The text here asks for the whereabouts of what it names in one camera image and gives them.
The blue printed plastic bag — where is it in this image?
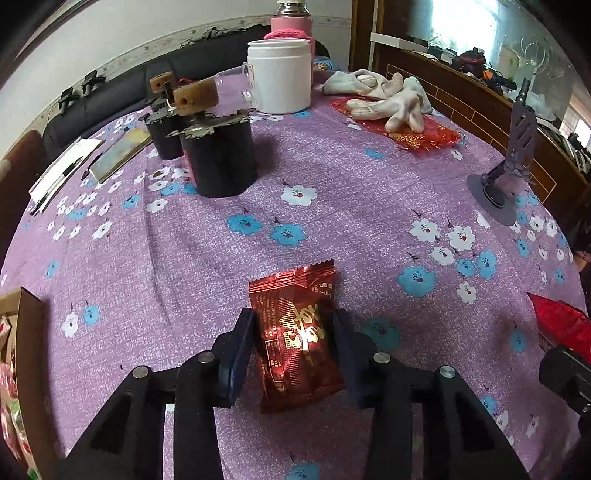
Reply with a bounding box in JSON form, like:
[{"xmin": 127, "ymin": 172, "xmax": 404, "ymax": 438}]
[{"xmin": 312, "ymin": 55, "xmax": 341, "ymax": 87}]

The black pen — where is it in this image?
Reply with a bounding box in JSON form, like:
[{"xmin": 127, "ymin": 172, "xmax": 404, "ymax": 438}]
[{"xmin": 30, "ymin": 159, "xmax": 85, "ymax": 217}]

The purple floral tablecloth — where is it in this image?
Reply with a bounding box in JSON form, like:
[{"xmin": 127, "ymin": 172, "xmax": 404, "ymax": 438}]
[{"xmin": 0, "ymin": 69, "xmax": 583, "ymax": 480}]

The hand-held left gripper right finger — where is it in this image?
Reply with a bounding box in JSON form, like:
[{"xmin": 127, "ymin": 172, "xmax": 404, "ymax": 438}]
[{"xmin": 332, "ymin": 308, "xmax": 532, "ymax": 480}]

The pink sleeved thermos bottle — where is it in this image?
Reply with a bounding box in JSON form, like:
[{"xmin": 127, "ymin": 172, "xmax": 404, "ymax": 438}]
[{"xmin": 263, "ymin": 0, "xmax": 317, "ymax": 48}]

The white notepad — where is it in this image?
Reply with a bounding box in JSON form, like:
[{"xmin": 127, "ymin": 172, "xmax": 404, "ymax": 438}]
[{"xmin": 28, "ymin": 137, "xmax": 105, "ymax": 216}]

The brown cardboard box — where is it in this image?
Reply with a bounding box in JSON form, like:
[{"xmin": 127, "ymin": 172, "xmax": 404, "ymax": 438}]
[{"xmin": 0, "ymin": 287, "xmax": 59, "ymax": 480}]

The pink snack packet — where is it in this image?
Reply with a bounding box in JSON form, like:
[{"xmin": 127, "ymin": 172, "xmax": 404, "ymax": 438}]
[{"xmin": 0, "ymin": 363, "xmax": 21, "ymax": 404}]

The white plastic jar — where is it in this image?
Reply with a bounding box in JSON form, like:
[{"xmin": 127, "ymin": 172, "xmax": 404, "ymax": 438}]
[{"xmin": 246, "ymin": 38, "xmax": 314, "ymax": 115}]

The black clamp tool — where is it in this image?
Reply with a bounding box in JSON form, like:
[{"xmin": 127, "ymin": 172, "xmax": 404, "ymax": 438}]
[
  {"xmin": 57, "ymin": 88, "xmax": 79, "ymax": 114},
  {"xmin": 81, "ymin": 69, "xmax": 107, "ymax": 97}
]

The red mesh bag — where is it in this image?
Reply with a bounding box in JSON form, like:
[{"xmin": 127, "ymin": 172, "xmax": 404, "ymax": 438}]
[{"xmin": 331, "ymin": 95, "xmax": 463, "ymax": 151}]

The white glove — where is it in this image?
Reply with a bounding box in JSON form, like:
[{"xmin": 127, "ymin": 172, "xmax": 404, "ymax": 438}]
[
  {"xmin": 322, "ymin": 68, "xmax": 386, "ymax": 99},
  {"xmin": 346, "ymin": 73, "xmax": 434, "ymax": 133}
]

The clear plastic container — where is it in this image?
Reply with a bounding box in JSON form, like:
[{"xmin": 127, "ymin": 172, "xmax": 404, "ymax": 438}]
[{"xmin": 213, "ymin": 62, "xmax": 257, "ymax": 106}]

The green candy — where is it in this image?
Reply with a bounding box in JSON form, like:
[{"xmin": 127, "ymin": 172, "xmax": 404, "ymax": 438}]
[{"xmin": 0, "ymin": 400, "xmax": 29, "ymax": 468}]

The dark red gold-print snack packet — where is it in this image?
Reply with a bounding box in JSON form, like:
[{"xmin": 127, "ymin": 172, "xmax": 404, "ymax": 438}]
[
  {"xmin": 248, "ymin": 258, "xmax": 346, "ymax": 415},
  {"xmin": 526, "ymin": 292, "xmax": 591, "ymax": 366}
]

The brown chair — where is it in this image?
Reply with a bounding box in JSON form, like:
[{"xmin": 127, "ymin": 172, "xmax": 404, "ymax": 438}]
[{"xmin": 0, "ymin": 130, "xmax": 45, "ymax": 266}]

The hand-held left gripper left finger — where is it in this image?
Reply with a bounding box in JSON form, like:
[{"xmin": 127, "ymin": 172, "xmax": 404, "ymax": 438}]
[{"xmin": 55, "ymin": 307, "xmax": 257, "ymax": 480}]

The grey phone stand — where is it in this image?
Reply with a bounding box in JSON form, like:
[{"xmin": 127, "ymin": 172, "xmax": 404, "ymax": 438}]
[{"xmin": 466, "ymin": 78, "xmax": 539, "ymax": 227}]

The white and red snack packet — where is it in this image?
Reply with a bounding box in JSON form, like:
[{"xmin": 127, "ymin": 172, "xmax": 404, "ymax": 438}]
[{"xmin": 0, "ymin": 314, "xmax": 12, "ymax": 365}]

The small black canister with cork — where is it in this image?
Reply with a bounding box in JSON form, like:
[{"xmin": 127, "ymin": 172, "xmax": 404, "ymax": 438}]
[{"xmin": 140, "ymin": 72, "xmax": 186, "ymax": 161}]

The wooden cabinet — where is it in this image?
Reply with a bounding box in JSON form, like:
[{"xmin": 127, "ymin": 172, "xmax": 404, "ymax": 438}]
[{"xmin": 350, "ymin": 0, "xmax": 591, "ymax": 241}]

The shiny flat booklet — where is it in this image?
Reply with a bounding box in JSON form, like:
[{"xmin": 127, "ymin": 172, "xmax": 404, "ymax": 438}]
[{"xmin": 88, "ymin": 126, "xmax": 153, "ymax": 184}]

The large black canister with cork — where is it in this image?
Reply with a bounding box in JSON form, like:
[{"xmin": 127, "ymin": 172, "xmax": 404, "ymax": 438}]
[{"xmin": 167, "ymin": 82, "xmax": 259, "ymax": 199}]

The black leather sofa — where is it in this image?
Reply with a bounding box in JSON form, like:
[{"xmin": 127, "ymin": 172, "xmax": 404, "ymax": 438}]
[{"xmin": 42, "ymin": 22, "xmax": 331, "ymax": 154}]

